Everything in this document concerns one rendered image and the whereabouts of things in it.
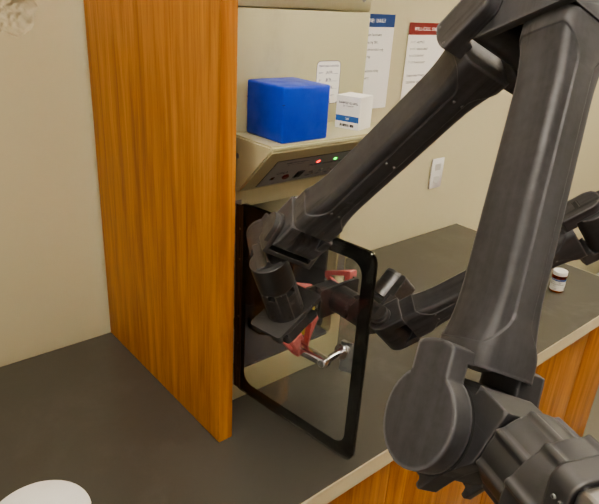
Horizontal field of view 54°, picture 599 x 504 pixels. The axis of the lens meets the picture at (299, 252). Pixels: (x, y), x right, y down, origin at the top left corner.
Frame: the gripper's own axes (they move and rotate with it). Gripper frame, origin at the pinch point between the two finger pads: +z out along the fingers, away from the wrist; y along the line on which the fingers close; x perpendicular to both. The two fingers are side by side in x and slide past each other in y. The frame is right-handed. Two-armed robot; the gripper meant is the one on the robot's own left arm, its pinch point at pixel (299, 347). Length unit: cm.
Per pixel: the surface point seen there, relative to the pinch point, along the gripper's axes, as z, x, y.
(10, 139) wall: -29, -67, 4
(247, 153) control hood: -25.3, -16.4, -14.3
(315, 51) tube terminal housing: -32, -19, -38
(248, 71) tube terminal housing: -35.2, -20.7, -23.0
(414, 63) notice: 9, -52, -114
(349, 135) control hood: -20.5, -8.6, -31.1
